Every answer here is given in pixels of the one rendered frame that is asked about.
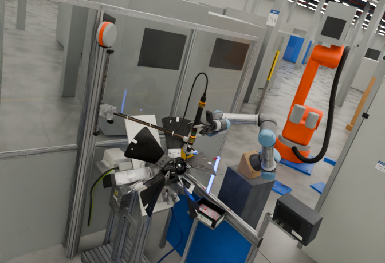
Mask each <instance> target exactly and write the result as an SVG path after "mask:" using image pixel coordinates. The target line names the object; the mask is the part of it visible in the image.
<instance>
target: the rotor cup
mask: <svg viewBox="0 0 385 263"><path fill-rule="evenodd" d="M171 161H172V162H171ZM170 162H171V163H170ZM179 164H181V167H179ZM168 170H169V171H170V176H169V179H173V178H175V177H176V176H178V175H183V174H184V173H185V172H186V170H187V163H186V161H185V160H184V159H183V158H182V157H179V156H178V157H175V158H171V159H170V160H169V161H168V162H167V163H166V165H165V166H164V167H161V166H160V172H161V174H162V175H163V176H165V175H166V173H167V171H168ZM172 172H175V173H173V174H172Z"/></svg>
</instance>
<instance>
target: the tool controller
mask: <svg viewBox="0 0 385 263"><path fill-rule="evenodd" d="M322 219H323V216H322V215H320V214H319V213H317V212H316V211H314V210H313V209H311V208H310V207H309V206H307V205H306V204H304V203H303V202H301V201H300V200H298V199H297V198H296V197H294V196H293V195H291V194H290V193H288V192H287V193H285V194H284V195H282V196H281V197H279V198H278V199H277V202H276V206H275V209H274V213H273V217H272V220H273V221H274V222H275V223H276V224H278V225H279V226H280V227H281V228H283V229H284V230H285V231H287V232H288V233H289V234H290V235H292V236H293V237H294V238H295V239H296V240H298V241H299V242H301V243H302V244H303V245H304V246H307V245H308V244H309V243H310V242H312V241H313V240H314V239H315V238H316V235H317V232H318V230H319V227H320V224H321V222H322Z"/></svg>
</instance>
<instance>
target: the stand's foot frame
mask: <svg viewBox="0 0 385 263"><path fill-rule="evenodd" d="M132 243H133V239H132V238H131V237H130V236H129V237H128V238H127V242H126V245H125V250H124V255H123V258H120V259H119V260H117V261H114V262H113V261H112V259H111V254H112V249H113V244H114V242H111V243H109V244H106V245H103V246H100V247H98V248H94V249H91V250H89V251H86V252H83V253H82V255H81V261H82V263H128V260H129V255H130V252H131V248H132ZM141 263H150V262H149V260H147V258H146V257H145V255H144V254H143V256H142V260H141Z"/></svg>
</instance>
